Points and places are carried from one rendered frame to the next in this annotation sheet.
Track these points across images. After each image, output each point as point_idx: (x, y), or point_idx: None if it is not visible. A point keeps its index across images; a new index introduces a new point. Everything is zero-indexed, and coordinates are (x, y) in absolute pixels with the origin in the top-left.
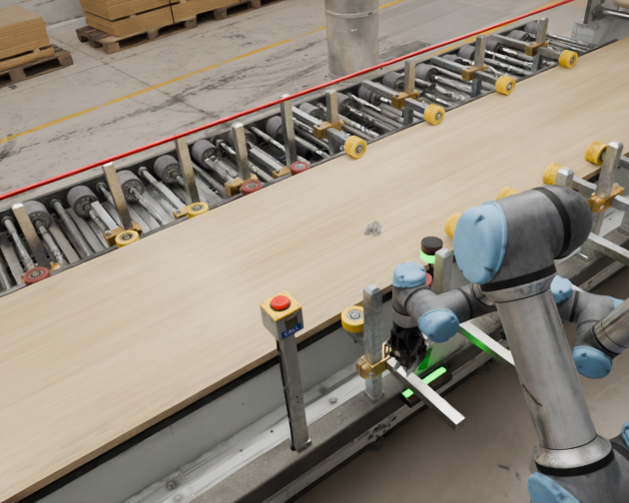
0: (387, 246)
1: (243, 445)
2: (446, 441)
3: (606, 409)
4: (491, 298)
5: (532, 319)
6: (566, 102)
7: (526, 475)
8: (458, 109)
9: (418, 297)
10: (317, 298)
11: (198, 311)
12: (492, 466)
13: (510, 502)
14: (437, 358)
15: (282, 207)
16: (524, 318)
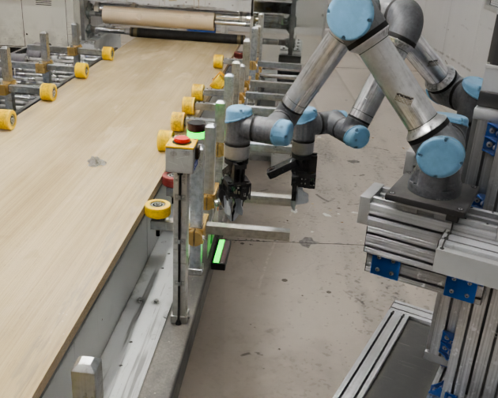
0: (122, 167)
1: (117, 362)
2: (193, 362)
3: (271, 290)
4: (303, 104)
5: (392, 49)
6: (136, 76)
7: (263, 350)
8: (58, 90)
9: (260, 119)
10: (112, 207)
11: (9, 249)
12: (238, 358)
13: (269, 370)
14: (213, 234)
15: None
16: (389, 50)
